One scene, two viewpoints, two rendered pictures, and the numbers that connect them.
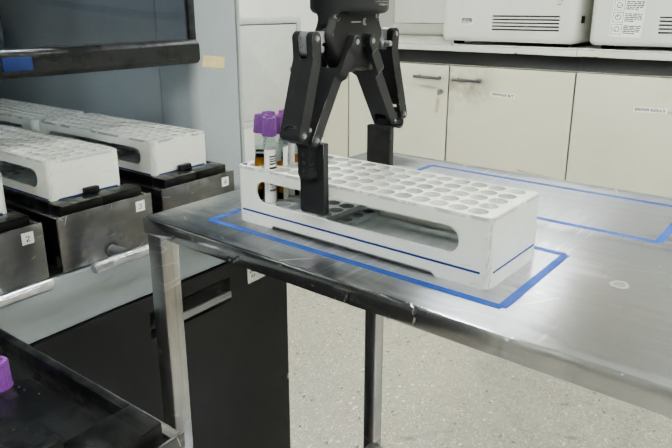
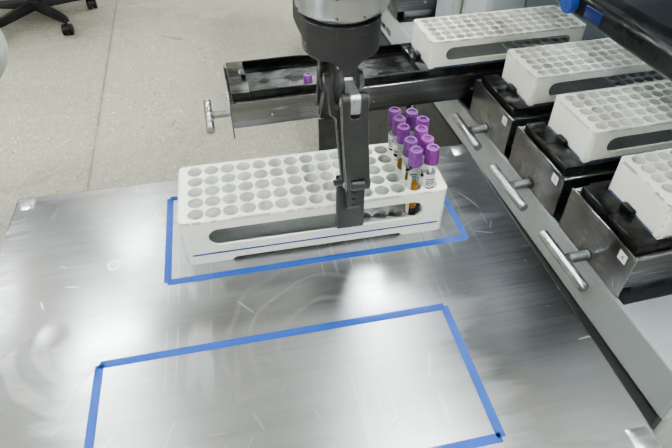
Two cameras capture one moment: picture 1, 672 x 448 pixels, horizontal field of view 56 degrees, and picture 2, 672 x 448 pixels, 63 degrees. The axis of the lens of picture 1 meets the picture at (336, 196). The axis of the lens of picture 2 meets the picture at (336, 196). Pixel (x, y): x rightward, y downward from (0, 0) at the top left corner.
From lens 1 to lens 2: 105 cm
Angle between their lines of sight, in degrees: 106
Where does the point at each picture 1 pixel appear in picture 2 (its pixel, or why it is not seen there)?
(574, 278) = (146, 253)
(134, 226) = (546, 187)
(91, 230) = (527, 156)
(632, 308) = (98, 242)
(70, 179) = (559, 120)
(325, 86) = not seen: hidden behind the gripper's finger
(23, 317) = (489, 159)
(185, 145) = (644, 194)
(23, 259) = (499, 129)
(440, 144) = not seen: outside the picture
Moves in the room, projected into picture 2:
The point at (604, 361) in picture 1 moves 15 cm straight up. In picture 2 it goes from (101, 192) to (63, 88)
